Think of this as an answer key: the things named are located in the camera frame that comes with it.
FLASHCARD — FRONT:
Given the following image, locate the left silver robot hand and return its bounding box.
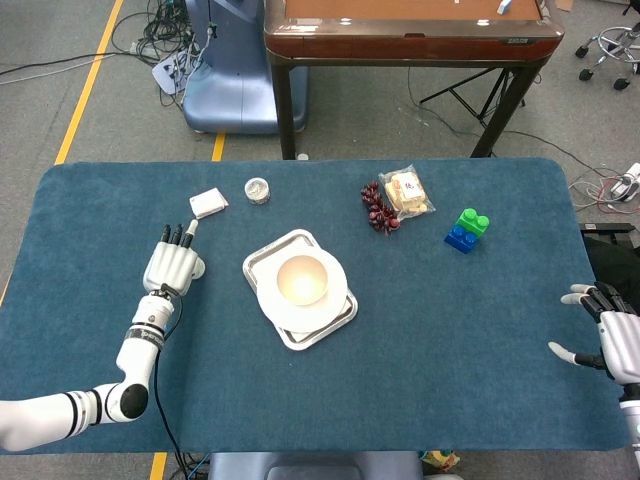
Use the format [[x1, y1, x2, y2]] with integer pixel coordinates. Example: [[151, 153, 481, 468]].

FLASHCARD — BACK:
[[142, 219, 200, 297]]

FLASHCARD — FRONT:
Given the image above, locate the white round plate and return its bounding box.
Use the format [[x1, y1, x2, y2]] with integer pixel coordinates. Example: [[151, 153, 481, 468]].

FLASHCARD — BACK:
[[256, 246, 349, 334]]

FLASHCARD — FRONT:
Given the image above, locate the yellow patterned object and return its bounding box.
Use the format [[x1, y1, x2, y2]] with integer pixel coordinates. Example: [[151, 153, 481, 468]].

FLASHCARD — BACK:
[[419, 449, 461, 474]]

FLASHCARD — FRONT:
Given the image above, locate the square metal tray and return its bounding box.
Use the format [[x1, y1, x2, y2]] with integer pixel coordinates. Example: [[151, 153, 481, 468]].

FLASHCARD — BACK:
[[242, 228, 360, 352]]

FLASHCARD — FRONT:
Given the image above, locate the blue felt table cloth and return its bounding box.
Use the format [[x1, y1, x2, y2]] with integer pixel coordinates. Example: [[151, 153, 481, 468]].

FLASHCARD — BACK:
[[0, 157, 637, 455]]

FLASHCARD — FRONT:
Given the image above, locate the clear bag of biscuits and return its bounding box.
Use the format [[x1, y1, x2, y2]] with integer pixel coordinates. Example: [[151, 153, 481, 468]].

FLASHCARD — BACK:
[[378, 164, 437, 222]]

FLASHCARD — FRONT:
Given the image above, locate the brown mahjong table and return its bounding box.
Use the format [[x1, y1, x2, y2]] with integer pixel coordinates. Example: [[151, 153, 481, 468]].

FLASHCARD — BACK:
[[263, 0, 566, 160]]

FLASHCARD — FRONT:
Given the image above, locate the office chair base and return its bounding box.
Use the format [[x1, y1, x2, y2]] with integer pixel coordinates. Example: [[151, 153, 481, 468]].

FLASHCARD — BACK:
[[574, 22, 640, 92]]

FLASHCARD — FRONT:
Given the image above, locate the beige bowl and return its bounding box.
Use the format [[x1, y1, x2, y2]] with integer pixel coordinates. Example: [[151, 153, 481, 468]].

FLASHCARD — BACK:
[[276, 255, 330, 307]]

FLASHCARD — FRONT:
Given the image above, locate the blue building block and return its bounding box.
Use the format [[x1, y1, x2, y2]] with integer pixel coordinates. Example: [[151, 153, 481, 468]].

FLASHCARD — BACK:
[[443, 224, 482, 255]]

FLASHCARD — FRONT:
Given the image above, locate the black cable bundle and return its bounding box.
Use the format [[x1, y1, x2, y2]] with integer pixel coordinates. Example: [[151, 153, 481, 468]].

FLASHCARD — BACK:
[[112, 0, 201, 69]]

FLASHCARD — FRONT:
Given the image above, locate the green building block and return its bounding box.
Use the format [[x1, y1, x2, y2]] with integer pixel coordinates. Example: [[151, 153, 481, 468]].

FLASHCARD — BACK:
[[455, 207, 491, 240]]

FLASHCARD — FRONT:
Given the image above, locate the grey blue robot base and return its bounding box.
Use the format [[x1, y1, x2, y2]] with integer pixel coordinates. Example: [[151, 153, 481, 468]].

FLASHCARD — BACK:
[[207, 451, 426, 480]]

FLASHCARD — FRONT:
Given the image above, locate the white square plate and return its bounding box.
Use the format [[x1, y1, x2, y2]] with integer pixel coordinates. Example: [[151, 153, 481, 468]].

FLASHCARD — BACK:
[[249, 237, 354, 343]]

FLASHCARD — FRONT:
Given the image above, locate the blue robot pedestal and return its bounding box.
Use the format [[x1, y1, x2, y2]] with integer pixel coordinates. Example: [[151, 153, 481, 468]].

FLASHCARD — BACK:
[[182, 0, 309, 135]]

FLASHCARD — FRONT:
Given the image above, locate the red grape bunch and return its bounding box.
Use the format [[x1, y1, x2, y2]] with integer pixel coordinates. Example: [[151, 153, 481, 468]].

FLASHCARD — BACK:
[[360, 181, 402, 236]]

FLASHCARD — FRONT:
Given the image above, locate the white cable bundle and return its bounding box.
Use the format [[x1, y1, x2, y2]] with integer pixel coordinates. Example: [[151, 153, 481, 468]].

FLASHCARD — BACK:
[[569, 169, 640, 217]]

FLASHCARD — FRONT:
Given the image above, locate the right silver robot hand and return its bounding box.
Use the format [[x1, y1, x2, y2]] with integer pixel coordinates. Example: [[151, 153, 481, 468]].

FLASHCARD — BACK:
[[547, 282, 640, 386]]

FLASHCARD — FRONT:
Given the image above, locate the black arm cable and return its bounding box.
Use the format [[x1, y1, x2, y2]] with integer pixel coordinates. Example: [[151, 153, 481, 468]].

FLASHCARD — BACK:
[[151, 282, 194, 480]]

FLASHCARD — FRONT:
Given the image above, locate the white power strip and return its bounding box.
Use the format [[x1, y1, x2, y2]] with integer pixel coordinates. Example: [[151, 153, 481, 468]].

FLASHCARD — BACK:
[[609, 162, 640, 201], [151, 52, 194, 96]]

